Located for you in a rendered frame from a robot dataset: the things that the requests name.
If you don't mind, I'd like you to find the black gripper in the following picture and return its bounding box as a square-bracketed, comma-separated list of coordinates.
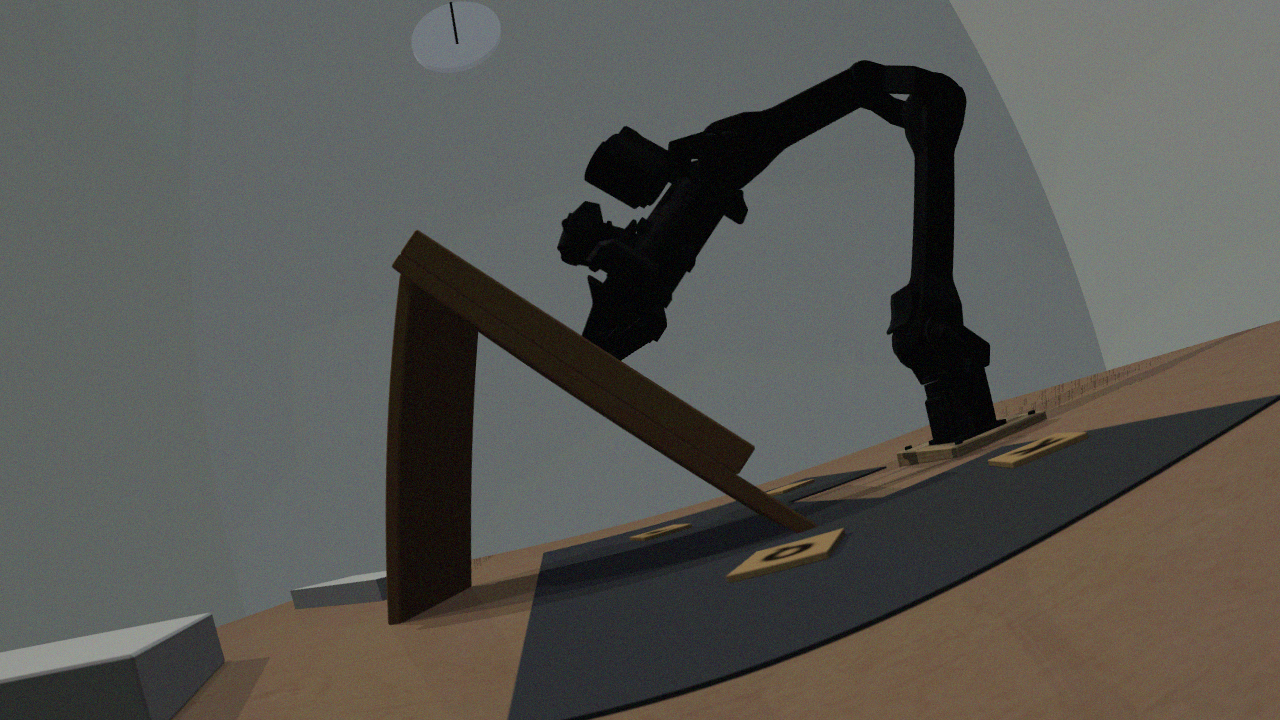
[581, 214, 701, 361]

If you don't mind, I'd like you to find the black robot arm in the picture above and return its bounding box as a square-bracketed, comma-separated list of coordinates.
[557, 60, 1006, 445]

